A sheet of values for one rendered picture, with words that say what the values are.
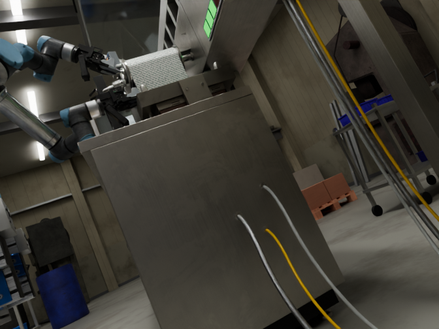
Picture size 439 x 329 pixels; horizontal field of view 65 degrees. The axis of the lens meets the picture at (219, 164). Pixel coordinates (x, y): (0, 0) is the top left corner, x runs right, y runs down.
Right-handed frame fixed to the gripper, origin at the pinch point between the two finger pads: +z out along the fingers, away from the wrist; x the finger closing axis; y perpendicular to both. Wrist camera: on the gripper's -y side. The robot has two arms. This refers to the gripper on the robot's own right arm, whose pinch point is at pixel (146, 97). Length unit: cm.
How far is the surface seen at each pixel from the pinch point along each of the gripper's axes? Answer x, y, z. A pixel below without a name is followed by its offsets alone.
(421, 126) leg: -75, -62, 46
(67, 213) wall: 1041, 169, -193
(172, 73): -0.2, 7.3, 15.3
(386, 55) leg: -76, -42, 46
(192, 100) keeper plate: -22.0, -16.3, 11.9
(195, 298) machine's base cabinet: -26, -81, -16
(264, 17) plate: -29, 5, 52
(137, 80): -0.2, 8.8, -0.5
